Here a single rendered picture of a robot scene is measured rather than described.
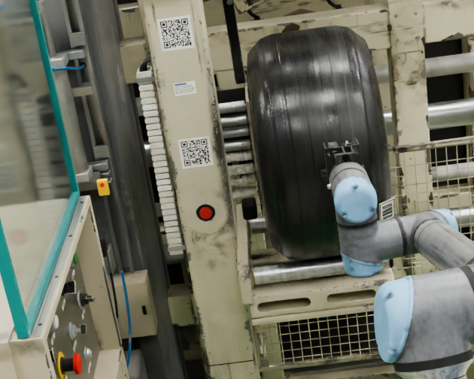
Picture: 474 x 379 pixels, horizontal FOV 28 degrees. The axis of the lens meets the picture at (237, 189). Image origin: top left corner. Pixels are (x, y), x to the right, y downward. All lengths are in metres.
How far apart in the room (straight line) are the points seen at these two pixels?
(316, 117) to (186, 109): 0.33
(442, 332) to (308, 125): 0.80
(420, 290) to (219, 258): 1.04
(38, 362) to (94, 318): 0.58
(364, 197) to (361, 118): 0.39
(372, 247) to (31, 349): 0.65
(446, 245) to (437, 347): 0.29
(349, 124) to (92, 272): 0.64
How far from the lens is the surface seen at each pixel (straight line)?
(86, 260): 2.04
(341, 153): 1.85
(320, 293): 2.30
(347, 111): 2.07
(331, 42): 2.18
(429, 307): 1.38
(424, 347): 1.38
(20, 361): 1.55
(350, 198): 1.70
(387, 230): 1.77
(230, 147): 2.66
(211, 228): 2.32
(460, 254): 1.58
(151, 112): 2.22
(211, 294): 2.41
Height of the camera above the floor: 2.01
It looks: 23 degrees down
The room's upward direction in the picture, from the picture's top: 9 degrees counter-clockwise
